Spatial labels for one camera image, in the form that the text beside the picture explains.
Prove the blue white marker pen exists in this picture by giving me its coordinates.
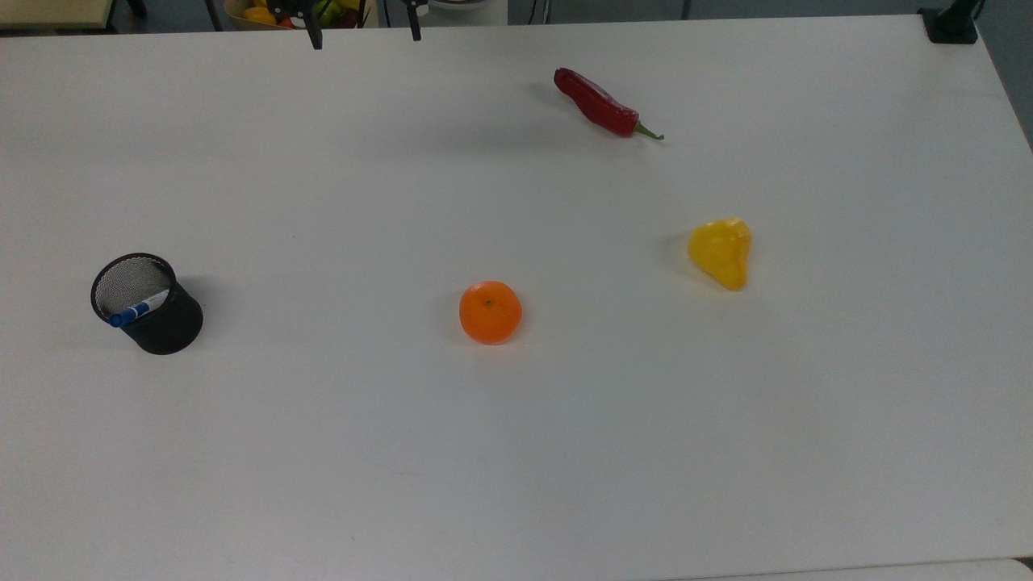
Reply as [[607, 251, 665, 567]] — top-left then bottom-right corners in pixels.
[[109, 289, 171, 328]]

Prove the black mesh pen cup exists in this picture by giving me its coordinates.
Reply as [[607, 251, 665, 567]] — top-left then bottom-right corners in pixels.
[[90, 253, 204, 356]]

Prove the beige basket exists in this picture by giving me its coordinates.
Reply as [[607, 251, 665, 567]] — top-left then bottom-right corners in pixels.
[[224, 0, 380, 31]]

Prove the red chili pepper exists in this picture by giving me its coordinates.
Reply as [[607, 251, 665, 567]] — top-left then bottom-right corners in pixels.
[[553, 67, 665, 142]]

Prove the wooden table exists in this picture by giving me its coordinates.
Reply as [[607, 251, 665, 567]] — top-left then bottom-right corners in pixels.
[[0, 0, 115, 31]]

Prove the orange mandarin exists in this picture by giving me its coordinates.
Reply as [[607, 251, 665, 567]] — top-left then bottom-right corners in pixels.
[[458, 280, 523, 346]]

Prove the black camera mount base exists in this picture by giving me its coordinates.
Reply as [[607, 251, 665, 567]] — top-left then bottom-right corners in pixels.
[[918, 0, 985, 45]]

